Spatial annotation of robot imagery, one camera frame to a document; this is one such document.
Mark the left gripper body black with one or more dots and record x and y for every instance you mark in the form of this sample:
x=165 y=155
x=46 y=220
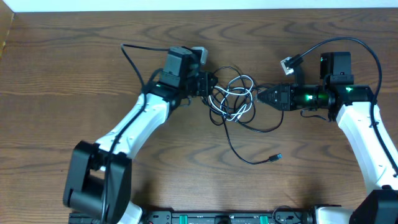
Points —
x=198 y=86

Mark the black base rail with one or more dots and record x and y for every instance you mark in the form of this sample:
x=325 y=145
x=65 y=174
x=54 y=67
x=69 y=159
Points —
x=165 y=217

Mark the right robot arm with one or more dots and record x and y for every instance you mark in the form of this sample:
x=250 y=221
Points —
x=350 y=106

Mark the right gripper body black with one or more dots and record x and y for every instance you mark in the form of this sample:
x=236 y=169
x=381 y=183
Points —
x=304 y=96

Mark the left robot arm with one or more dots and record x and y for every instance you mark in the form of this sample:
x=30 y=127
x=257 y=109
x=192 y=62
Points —
x=99 y=176

